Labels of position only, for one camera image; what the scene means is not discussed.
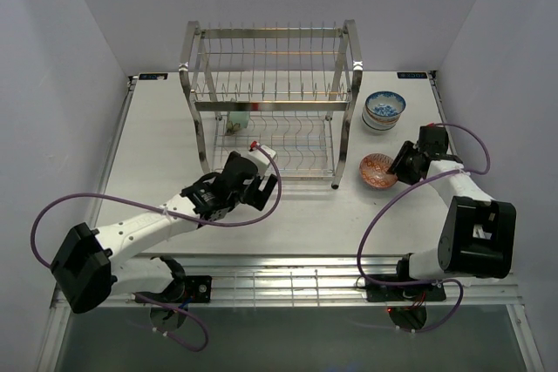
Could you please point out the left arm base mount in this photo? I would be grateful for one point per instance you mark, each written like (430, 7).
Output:
(190, 288)

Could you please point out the blue corner sticker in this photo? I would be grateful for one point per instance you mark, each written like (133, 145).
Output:
(412, 75)
(153, 76)

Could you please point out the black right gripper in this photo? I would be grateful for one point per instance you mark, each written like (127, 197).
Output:
(398, 165)

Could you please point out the white ribbed bowl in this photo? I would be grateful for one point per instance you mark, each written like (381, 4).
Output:
(379, 125)

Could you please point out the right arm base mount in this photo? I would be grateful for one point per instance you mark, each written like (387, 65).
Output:
(417, 290)

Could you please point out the stainless steel dish rack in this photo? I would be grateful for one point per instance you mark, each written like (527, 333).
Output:
(299, 84)

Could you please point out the aluminium frame rail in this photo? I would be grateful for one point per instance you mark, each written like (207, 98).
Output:
(310, 243)

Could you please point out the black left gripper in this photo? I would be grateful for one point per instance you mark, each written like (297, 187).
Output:
(257, 197)

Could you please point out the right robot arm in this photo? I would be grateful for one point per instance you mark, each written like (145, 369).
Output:
(477, 239)

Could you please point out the blue floral pattern bowl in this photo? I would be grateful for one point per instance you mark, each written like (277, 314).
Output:
(384, 105)

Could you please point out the blue zigzag pattern bowl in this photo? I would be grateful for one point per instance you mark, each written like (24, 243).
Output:
(373, 170)

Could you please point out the orange rimmed spotted bowl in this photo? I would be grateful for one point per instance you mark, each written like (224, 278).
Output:
(364, 112)

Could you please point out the left blue corner sticker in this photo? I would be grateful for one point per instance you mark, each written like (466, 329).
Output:
(153, 76)

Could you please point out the right blue corner sticker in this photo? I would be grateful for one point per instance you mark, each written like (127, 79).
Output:
(412, 75)

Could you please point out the pale green floral bowl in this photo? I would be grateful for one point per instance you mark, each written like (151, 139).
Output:
(236, 121)

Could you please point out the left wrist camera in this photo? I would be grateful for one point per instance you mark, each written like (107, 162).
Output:
(260, 155)

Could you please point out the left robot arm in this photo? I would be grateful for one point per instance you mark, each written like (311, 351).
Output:
(93, 264)

